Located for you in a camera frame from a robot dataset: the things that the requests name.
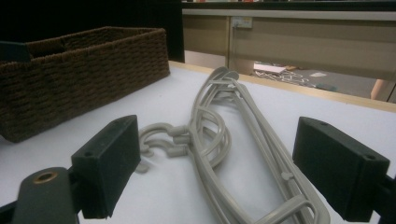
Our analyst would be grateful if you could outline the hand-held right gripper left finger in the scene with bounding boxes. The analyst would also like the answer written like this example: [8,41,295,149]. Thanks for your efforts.
[70,114,141,219]

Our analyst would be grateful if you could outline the wall socket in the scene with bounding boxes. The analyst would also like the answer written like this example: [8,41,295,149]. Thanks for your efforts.
[231,16,254,30]

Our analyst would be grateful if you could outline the flat white box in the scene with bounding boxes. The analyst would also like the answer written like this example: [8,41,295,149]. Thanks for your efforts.
[252,62,287,75]

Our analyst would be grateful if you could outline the grey plastic clothes hanger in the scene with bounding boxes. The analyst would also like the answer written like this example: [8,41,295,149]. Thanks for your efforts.
[138,65,318,224]
[146,74,312,224]
[138,69,332,224]
[135,69,250,224]

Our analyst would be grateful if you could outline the white cables on floor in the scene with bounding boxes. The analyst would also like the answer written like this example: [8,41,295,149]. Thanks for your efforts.
[253,69,312,88]

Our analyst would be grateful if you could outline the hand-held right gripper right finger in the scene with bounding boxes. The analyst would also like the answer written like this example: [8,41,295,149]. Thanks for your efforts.
[291,116,390,223]

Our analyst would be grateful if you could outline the brown woven basket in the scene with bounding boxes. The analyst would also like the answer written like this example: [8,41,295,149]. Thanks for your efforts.
[0,26,171,144]

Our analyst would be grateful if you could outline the beige desk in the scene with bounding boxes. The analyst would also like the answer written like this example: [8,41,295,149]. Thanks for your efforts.
[181,8,396,104]

